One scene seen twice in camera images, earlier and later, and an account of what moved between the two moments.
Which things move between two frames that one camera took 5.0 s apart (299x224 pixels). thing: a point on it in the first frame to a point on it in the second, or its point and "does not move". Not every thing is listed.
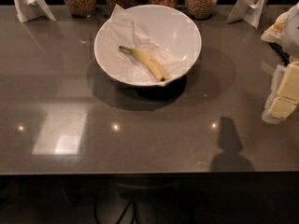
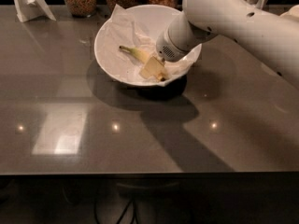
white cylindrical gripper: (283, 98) to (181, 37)
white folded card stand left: (29, 3) does not move
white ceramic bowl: (147, 45) does not move
